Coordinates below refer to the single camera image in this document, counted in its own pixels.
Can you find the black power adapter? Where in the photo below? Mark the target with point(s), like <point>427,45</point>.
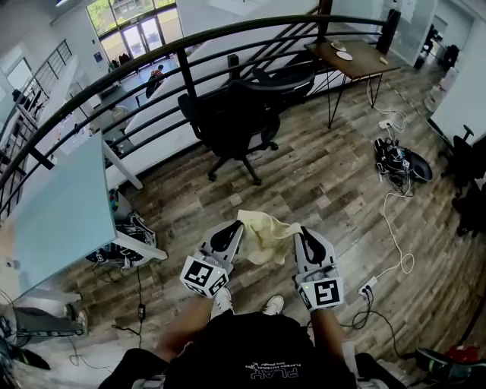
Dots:
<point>141,310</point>

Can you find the black open equipment case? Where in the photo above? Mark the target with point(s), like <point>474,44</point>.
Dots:
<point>131,243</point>

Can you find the light blue white-legged table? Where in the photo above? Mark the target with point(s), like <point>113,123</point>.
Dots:
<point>64,205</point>

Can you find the pale yellow clothes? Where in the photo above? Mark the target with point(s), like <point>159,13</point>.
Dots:
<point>264,237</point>

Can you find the black office chair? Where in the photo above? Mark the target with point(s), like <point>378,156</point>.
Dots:
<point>243,114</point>

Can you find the person's right forearm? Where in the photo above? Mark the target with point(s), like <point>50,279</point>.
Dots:
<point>330,336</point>

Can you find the black metal curved railing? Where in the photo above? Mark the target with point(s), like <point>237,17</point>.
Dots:
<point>187,76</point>

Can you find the person's right white shoe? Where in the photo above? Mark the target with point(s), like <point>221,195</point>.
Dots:
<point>274,304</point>

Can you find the person's left forearm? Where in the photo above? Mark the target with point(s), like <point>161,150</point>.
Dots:
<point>186,326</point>

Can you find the person's white shoe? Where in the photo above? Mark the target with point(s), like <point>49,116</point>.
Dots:
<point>222,302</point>
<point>274,304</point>

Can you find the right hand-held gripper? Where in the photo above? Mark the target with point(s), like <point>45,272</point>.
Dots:
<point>322,294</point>

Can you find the person's left white shoe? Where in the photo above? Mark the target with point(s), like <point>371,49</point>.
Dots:
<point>222,302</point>

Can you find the person's black t-shirt torso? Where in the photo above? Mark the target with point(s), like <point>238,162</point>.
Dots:
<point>247,349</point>

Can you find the grey bin of colourful items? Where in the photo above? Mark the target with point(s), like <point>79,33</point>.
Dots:
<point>119,203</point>

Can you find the rack of dark coats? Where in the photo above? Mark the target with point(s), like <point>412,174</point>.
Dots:
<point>119,61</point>

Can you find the brown wooden hairpin-leg table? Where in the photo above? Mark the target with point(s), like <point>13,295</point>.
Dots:
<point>360,61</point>

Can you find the glass entrance door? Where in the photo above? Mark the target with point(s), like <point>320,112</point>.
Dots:
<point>142,36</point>

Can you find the distant black balcony railing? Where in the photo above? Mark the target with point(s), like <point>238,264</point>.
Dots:
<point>57,57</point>

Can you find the round beige plate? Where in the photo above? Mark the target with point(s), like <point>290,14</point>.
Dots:
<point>338,46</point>
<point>344,55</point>

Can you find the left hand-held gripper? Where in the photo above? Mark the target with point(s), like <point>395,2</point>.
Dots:
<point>205,275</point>

